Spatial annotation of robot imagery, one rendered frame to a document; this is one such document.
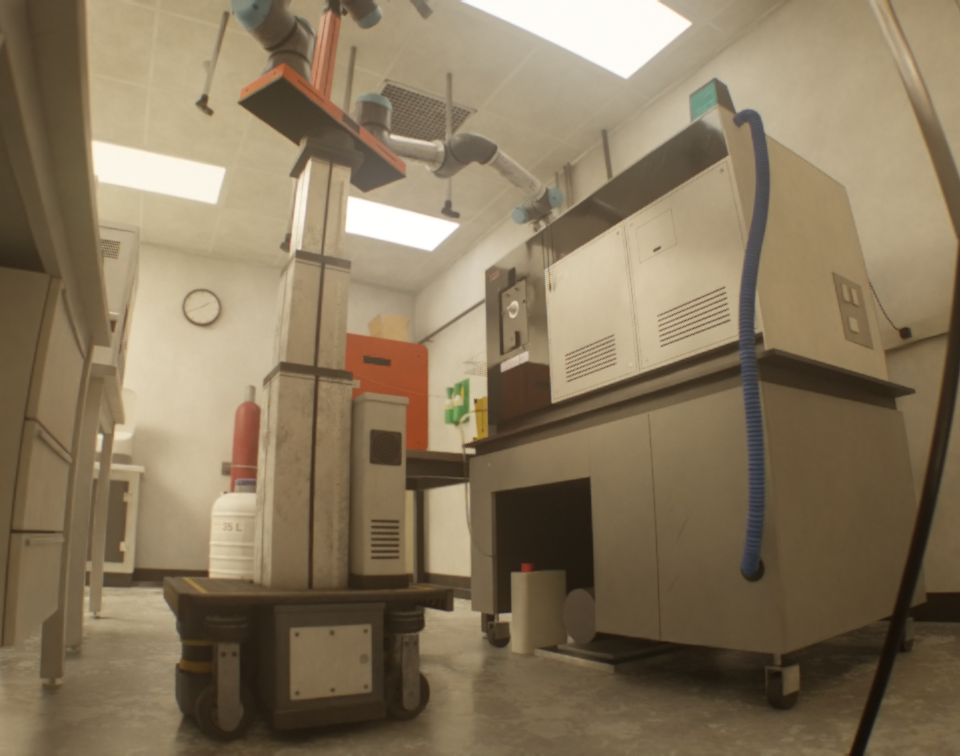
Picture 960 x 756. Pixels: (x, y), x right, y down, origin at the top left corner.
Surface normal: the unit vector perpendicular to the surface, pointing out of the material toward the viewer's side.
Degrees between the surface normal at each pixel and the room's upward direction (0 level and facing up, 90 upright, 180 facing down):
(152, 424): 90
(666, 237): 90
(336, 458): 90
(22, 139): 180
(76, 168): 180
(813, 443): 90
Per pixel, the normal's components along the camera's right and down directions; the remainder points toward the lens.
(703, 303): -0.86, -0.12
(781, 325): 0.51, -0.23
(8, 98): 0.01, 0.97
